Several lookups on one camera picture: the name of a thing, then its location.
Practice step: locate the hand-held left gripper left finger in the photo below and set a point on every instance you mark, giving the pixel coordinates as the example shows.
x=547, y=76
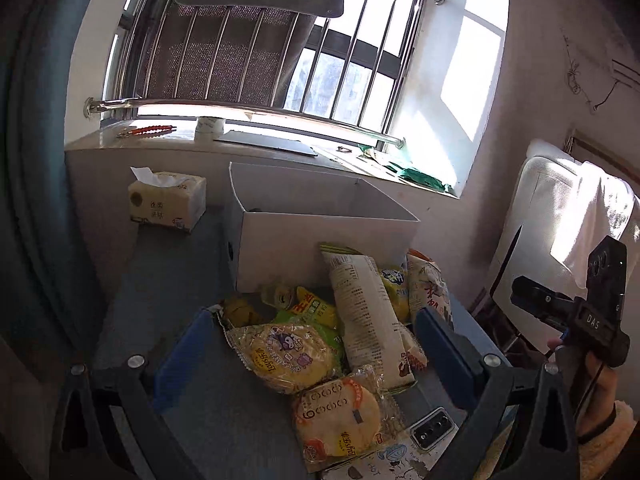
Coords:
x=177, y=362

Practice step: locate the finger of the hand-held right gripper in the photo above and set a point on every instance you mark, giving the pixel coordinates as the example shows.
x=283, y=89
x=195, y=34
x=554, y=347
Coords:
x=537, y=300

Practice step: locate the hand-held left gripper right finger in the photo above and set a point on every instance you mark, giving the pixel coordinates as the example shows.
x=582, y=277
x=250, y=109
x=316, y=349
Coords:
x=445, y=360

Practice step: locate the small red-white snack packet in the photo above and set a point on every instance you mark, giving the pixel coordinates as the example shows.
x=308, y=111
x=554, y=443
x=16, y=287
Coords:
x=415, y=355

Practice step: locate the white red-print snack bag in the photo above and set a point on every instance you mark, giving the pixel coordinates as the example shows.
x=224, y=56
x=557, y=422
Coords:
x=430, y=285

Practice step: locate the small yellow snack packet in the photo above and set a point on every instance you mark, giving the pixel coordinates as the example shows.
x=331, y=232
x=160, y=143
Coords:
x=240, y=312

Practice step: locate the yellow blue-print snack packet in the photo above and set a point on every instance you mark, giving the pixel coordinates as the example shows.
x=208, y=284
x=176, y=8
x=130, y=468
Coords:
x=395, y=285

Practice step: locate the tall white snack bag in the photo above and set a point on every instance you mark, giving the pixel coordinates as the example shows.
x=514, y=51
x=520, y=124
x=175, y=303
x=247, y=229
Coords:
x=362, y=310

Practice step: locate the round yellow cracker packet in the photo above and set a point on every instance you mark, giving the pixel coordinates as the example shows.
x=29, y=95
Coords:
x=285, y=357

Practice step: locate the green snack packet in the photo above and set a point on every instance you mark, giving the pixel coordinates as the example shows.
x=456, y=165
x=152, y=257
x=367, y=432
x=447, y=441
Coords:
x=327, y=340

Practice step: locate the round orange-print cracker packet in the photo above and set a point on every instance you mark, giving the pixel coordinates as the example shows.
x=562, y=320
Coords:
x=340, y=417

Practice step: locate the yellow red-print snack packet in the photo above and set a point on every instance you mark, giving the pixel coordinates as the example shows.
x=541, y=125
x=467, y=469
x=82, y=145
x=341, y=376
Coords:
x=315, y=307

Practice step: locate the white cardboard box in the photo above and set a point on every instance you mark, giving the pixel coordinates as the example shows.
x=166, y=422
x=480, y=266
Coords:
x=280, y=245

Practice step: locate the person's right forearm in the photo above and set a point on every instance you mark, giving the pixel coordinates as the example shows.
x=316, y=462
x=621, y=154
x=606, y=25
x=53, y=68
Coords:
x=617, y=445

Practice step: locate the person's right hand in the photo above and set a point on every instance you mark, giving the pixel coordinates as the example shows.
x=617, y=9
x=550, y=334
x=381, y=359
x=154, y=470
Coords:
x=597, y=395

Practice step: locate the smartphone with cartoon case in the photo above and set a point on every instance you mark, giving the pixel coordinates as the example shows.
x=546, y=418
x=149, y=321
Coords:
x=430, y=430

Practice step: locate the white chair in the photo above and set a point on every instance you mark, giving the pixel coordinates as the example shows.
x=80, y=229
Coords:
x=530, y=220

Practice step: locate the white cloth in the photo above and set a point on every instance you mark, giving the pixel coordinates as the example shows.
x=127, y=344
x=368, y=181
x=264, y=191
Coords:
x=600, y=210

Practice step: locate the tissue pack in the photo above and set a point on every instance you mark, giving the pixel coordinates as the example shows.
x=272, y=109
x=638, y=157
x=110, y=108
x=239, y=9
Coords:
x=167, y=202

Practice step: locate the green plastic bag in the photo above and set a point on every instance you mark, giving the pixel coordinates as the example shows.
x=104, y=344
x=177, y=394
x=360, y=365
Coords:
x=420, y=175

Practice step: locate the grey flat board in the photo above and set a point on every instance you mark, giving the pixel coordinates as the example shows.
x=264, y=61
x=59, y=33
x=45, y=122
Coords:
x=265, y=142

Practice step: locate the tape roll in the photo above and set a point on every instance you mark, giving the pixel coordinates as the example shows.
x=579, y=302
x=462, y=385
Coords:
x=209, y=127

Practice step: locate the dark mesh mat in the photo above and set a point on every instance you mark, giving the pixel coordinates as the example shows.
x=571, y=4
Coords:
x=215, y=60

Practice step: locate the steel window guard bars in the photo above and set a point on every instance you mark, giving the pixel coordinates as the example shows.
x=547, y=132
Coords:
x=352, y=50

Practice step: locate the steel lower window rail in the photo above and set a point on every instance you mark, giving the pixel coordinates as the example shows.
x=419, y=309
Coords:
x=240, y=109

